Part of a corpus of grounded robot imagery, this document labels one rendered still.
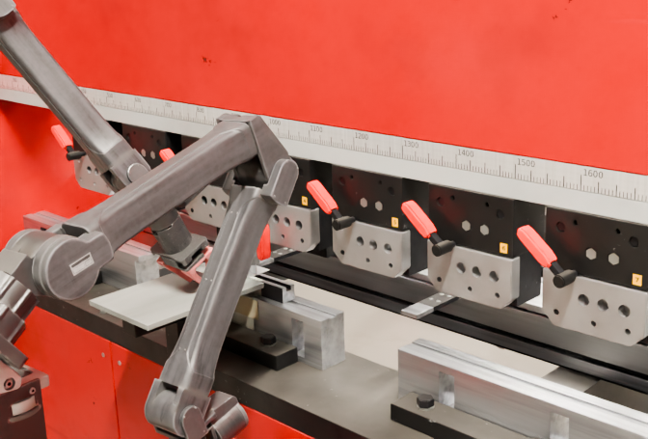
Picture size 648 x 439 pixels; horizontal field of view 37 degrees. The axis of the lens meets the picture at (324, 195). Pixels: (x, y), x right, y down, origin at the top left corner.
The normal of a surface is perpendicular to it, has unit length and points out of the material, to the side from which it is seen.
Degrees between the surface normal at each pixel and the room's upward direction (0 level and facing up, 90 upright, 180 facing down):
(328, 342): 90
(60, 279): 87
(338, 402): 0
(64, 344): 90
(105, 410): 90
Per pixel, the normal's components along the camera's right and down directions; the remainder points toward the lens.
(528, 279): 0.71, 0.16
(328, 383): -0.04, -0.96
